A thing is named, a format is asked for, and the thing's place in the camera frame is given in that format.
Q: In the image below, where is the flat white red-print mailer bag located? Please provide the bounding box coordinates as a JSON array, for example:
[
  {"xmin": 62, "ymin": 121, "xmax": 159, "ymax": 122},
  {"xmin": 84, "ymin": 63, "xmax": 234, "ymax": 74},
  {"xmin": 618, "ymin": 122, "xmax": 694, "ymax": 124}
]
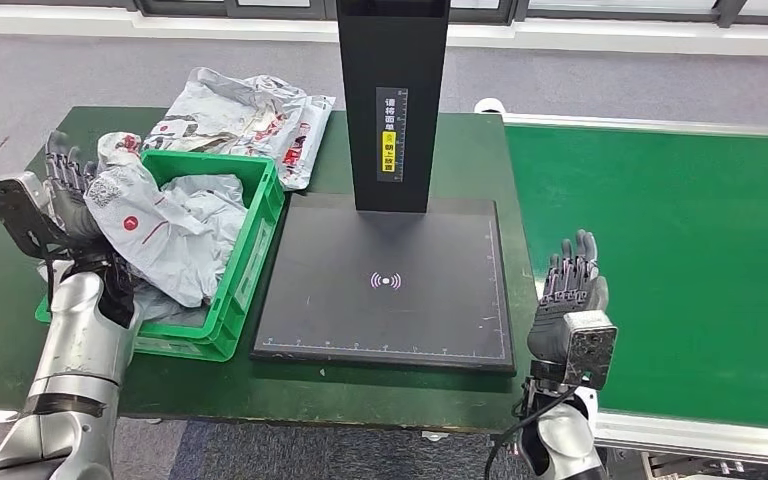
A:
[{"xmin": 276, "ymin": 94, "xmax": 337, "ymax": 192}]

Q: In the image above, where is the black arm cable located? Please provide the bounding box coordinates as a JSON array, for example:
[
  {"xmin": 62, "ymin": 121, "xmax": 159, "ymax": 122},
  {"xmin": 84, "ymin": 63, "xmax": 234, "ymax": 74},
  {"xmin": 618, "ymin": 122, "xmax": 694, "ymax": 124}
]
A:
[
  {"xmin": 39, "ymin": 245, "xmax": 61, "ymax": 314},
  {"xmin": 483, "ymin": 387, "xmax": 579, "ymax": 480}
]

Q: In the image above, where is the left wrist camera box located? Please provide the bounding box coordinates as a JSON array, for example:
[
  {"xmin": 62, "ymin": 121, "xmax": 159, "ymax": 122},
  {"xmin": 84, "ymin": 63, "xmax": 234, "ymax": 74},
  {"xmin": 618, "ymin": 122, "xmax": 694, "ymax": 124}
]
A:
[{"xmin": 0, "ymin": 171, "xmax": 69, "ymax": 261}]

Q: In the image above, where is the black inbound scanner machine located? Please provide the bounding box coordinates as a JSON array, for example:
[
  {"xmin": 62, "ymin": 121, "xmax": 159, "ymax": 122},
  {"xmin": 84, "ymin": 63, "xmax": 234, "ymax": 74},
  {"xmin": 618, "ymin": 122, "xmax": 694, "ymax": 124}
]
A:
[{"xmin": 249, "ymin": 0, "xmax": 518, "ymax": 378}]

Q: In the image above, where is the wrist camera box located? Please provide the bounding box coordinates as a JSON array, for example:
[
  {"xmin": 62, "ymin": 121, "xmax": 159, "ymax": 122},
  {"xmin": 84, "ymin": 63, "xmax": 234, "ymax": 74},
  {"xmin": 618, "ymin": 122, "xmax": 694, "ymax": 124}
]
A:
[
  {"xmin": 0, "ymin": 171, "xmax": 69, "ymax": 261},
  {"xmin": 561, "ymin": 309, "xmax": 620, "ymax": 391}
]

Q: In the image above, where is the green conveyor belt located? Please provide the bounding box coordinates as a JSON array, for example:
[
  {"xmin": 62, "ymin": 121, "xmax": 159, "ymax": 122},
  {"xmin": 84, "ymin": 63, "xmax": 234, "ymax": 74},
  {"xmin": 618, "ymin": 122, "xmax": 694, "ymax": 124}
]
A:
[{"xmin": 504, "ymin": 124, "xmax": 768, "ymax": 433}]

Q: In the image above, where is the crumpled silver printed mailer bag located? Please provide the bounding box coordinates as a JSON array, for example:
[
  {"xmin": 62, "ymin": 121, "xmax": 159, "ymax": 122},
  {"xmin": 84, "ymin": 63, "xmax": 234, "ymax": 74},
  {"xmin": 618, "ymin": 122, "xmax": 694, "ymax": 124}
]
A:
[{"xmin": 142, "ymin": 66, "xmax": 312, "ymax": 160}]

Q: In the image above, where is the dark window frame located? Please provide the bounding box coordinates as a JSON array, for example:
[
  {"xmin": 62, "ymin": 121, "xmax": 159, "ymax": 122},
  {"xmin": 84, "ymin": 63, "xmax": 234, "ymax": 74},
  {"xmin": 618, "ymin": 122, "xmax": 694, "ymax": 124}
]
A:
[{"xmin": 128, "ymin": 0, "xmax": 768, "ymax": 28}]

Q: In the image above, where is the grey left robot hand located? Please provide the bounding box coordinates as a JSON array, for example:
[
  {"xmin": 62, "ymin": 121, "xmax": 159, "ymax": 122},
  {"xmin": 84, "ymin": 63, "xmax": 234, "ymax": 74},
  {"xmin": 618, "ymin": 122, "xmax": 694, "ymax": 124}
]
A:
[{"xmin": 42, "ymin": 129, "xmax": 105, "ymax": 242}]

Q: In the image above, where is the grey red-print parcel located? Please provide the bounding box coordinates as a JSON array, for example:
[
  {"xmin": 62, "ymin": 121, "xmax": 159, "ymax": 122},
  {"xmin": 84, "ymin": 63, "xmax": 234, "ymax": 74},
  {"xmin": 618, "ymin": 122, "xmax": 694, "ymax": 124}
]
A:
[{"xmin": 132, "ymin": 288, "xmax": 214, "ymax": 330}]

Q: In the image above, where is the pale grey mailer parcel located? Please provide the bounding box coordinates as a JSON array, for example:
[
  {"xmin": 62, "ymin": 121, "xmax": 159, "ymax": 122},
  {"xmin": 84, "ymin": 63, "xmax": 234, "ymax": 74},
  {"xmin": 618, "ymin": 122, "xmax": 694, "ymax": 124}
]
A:
[{"xmin": 161, "ymin": 173, "xmax": 248, "ymax": 208}]

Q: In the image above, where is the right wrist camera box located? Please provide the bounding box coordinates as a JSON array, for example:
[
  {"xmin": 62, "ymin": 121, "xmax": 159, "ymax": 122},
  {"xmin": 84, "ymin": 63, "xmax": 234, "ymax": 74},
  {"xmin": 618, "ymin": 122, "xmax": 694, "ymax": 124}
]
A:
[{"xmin": 561, "ymin": 309, "xmax": 620, "ymax": 391}]

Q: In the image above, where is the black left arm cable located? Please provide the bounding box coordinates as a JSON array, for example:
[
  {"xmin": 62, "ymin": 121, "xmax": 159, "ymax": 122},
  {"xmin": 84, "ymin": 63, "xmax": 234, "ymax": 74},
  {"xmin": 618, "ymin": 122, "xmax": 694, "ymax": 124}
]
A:
[{"xmin": 39, "ymin": 245, "xmax": 61, "ymax": 314}]

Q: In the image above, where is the aluminium conveyor frame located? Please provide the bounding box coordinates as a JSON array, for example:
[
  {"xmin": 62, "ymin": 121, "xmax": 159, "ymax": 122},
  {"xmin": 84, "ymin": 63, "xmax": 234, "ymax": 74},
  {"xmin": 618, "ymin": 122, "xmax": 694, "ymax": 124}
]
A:
[{"xmin": 474, "ymin": 97, "xmax": 768, "ymax": 480}]

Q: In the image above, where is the green plastic crate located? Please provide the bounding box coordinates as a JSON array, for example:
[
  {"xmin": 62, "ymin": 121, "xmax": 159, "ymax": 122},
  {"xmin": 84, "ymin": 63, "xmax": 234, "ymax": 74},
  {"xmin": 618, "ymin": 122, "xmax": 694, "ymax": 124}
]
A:
[{"xmin": 34, "ymin": 149, "xmax": 287, "ymax": 364}]

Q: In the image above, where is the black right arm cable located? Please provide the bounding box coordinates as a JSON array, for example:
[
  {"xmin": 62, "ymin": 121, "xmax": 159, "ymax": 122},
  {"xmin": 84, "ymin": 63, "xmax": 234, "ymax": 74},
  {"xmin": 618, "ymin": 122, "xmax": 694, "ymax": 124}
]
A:
[{"xmin": 483, "ymin": 387, "xmax": 579, "ymax": 480}]

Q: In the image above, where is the large grey red-striped parcel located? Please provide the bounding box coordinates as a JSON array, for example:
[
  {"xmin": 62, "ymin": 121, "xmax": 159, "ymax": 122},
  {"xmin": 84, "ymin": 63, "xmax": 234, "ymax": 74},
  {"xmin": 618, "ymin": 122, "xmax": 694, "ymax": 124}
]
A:
[{"xmin": 83, "ymin": 131, "xmax": 250, "ymax": 310}]

